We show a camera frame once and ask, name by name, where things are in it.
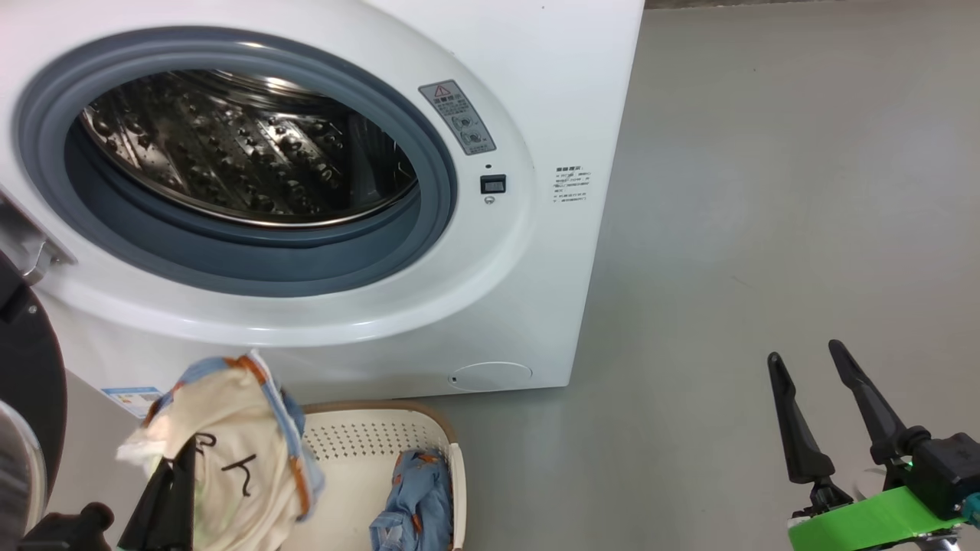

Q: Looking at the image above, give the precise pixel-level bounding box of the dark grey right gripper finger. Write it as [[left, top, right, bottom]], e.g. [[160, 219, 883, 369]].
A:
[[828, 340, 931, 468], [767, 352, 837, 484]]

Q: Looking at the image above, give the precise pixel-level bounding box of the steel perforated washer drum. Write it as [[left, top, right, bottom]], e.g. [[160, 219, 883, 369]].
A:
[[77, 69, 420, 228]]

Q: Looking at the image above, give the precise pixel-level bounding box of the blue white energy label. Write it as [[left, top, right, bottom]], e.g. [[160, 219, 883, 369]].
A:
[[102, 386, 164, 419]]

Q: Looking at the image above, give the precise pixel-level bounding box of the cream garment orange blue trim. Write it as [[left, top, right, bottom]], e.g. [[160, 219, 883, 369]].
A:
[[116, 350, 325, 551]]

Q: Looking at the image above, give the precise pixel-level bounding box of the grey warning sticker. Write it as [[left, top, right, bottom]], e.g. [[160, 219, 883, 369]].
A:
[[418, 80, 497, 156]]

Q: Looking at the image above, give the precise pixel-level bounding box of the white front-load washing machine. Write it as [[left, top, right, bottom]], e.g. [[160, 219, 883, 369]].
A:
[[0, 0, 645, 419]]

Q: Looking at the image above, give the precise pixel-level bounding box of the cream perforated laundry basket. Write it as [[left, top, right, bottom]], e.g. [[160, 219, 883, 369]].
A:
[[279, 400, 466, 551]]

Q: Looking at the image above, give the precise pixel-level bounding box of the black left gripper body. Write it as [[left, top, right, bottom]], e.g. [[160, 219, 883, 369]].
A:
[[19, 501, 116, 551]]

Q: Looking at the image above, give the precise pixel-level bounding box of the grey rubber door gasket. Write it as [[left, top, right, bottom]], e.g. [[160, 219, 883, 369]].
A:
[[14, 27, 459, 298]]

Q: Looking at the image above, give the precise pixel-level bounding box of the blue garment orange pattern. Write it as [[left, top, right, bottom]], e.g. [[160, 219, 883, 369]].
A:
[[370, 449, 454, 551]]

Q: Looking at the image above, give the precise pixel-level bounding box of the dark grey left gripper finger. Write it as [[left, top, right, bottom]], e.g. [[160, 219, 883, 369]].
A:
[[116, 458, 174, 551], [173, 440, 198, 551]]

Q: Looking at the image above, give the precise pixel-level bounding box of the round white filter cover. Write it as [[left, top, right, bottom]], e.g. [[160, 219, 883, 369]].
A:
[[448, 361, 533, 393]]

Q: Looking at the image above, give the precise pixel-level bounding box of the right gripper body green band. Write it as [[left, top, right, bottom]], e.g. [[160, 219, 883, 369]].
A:
[[787, 432, 980, 551]]

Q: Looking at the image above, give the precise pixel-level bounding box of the dark grey glass washing machine door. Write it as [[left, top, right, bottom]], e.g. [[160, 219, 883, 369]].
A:
[[0, 187, 77, 551]]

